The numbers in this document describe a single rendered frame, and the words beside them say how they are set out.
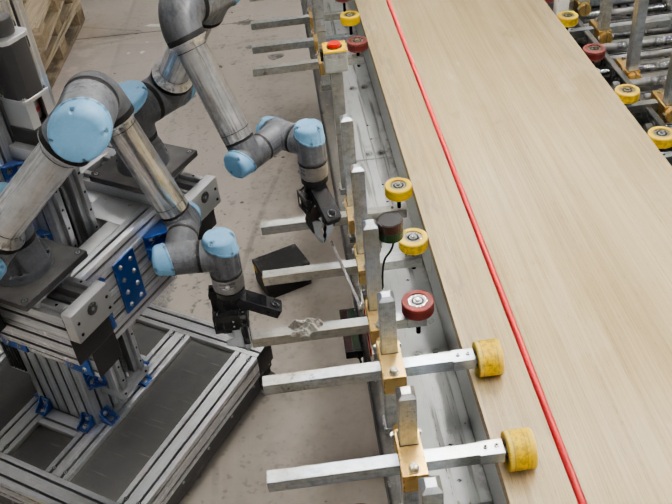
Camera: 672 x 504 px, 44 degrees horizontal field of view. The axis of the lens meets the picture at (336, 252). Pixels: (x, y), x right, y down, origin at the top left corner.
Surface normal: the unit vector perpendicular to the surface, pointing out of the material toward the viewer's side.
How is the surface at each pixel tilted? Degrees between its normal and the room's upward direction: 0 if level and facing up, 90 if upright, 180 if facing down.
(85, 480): 0
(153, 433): 0
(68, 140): 85
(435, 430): 0
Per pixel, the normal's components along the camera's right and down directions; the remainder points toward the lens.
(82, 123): 0.13, 0.55
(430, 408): -0.08, -0.78
